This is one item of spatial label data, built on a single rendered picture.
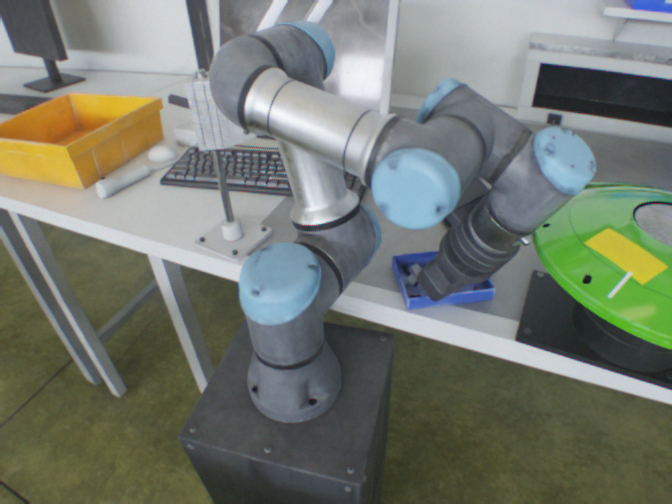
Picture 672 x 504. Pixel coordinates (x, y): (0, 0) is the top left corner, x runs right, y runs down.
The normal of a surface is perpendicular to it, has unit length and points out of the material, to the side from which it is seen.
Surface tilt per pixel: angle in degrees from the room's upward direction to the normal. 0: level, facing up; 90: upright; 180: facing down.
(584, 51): 90
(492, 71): 90
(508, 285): 0
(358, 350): 0
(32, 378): 0
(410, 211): 91
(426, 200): 91
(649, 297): 23
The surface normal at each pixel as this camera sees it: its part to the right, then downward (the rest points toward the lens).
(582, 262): -0.43, -0.65
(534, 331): -0.04, -0.79
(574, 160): 0.30, -0.43
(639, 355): -0.45, 0.56
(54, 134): 0.93, 0.13
